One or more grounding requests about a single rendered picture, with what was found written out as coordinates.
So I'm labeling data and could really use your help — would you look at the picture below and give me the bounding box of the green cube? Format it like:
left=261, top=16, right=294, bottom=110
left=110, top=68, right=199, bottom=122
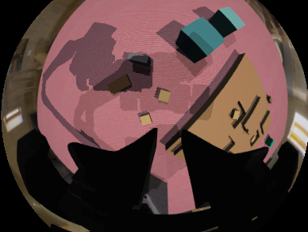
left=265, top=136, right=273, bottom=148

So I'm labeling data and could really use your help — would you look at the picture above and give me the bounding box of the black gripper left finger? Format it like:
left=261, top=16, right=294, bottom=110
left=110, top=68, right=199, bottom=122
left=67, top=128, right=157, bottom=210

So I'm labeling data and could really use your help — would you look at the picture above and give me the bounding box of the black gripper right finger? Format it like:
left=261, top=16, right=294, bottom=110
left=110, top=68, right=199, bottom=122
left=180, top=130, right=269, bottom=209

